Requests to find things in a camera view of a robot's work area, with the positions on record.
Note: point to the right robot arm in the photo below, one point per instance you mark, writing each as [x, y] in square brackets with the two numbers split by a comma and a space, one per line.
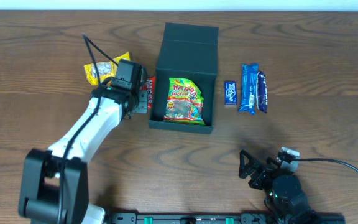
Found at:
[285, 198]

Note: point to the red Hacks candy bag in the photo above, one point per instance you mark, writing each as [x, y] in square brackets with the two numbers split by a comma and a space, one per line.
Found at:
[149, 87]

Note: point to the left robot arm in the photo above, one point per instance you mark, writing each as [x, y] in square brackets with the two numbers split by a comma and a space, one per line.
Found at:
[54, 187]

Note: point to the Haribo worms candy bag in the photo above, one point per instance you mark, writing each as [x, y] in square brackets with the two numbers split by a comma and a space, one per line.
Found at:
[184, 103]

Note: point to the blue Eclipse mint tin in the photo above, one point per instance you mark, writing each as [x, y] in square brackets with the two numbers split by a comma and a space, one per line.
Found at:
[230, 92]

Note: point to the yellow Hacks candy bag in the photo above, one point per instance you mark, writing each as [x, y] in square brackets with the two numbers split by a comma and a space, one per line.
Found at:
[106, 69]

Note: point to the black mounting rail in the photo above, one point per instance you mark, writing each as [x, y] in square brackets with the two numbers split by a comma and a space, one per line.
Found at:
[245, 218]

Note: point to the blue cookie pack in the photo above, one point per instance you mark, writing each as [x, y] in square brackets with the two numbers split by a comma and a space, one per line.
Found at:
[248, 87]

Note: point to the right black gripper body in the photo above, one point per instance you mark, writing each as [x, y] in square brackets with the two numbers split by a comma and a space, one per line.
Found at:
[260, 173]

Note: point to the dark purple chocolate bar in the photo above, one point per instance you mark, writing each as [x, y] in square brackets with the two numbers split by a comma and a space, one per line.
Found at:
[262, 94]

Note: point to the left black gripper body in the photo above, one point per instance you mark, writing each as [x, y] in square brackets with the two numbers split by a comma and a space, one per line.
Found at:
[140, 106]

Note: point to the dark green open box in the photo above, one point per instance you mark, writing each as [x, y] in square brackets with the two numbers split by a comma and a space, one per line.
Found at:
[191, 52]

